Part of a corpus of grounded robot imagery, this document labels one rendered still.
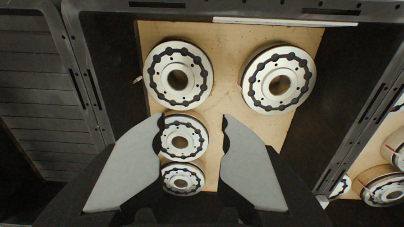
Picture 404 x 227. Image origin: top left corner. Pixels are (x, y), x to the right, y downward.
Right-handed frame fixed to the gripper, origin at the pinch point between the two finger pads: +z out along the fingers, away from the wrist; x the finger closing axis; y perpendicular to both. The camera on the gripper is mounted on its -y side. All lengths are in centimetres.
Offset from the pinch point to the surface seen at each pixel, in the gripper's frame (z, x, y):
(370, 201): 7.8, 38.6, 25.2
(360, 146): 2.1, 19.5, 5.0
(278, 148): 12.3, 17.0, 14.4
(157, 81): 10.5, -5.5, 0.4
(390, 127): 11.2, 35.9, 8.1
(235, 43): 13.0, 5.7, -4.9
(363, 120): 2.2, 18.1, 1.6
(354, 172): 11.2, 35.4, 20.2
